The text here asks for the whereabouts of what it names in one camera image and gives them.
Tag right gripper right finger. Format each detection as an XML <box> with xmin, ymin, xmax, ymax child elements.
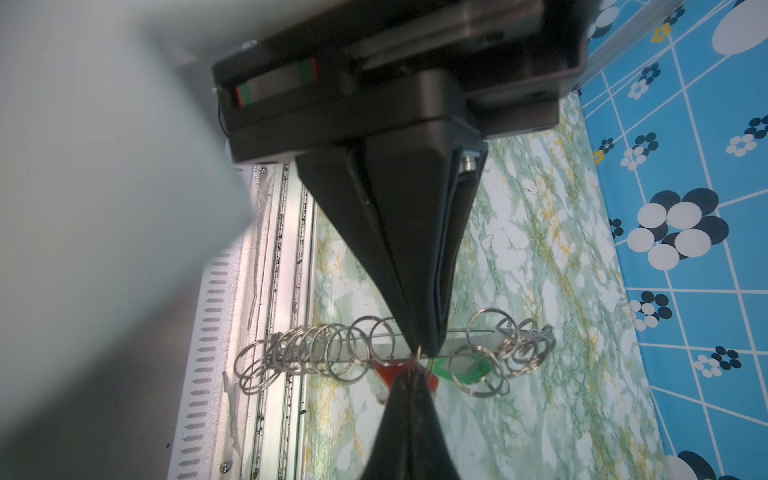
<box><xmin>410</xmin><ymin>371</ymin><xmax>459</xmax><ymax>480</ymax></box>

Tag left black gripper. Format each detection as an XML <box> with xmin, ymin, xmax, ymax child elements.
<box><xmin>212</xmin><ymin>1</ymin><xmax>591</xmax><ymax>354</ymax></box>

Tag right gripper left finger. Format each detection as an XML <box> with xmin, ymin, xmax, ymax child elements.
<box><xmin>361</xmin><ymin>374</ymin><xmax>411</xmax><ymax>480</ymax></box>

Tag red key tag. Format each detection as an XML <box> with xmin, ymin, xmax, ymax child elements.
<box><xmin>368</xmin><ymin>356</ymin><xmax>442</xmax><ymax>404</ymax></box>

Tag green key tag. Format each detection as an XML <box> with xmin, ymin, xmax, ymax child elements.
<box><xmin>433</xmin><ymin>354</ymin><xmax>493</xmax><ymax>385</ymax></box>

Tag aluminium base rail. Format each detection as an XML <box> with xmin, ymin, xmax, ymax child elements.
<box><xmin>168</xmin><ymin>164</ymin><xmax>316</xmax><ymax>479</ymax></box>

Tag right aluminium corner post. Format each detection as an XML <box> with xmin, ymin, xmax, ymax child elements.
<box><xmin>574</xmin><ymin>1</ymin><xmax>714</xmax><ymax>103</ymax></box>

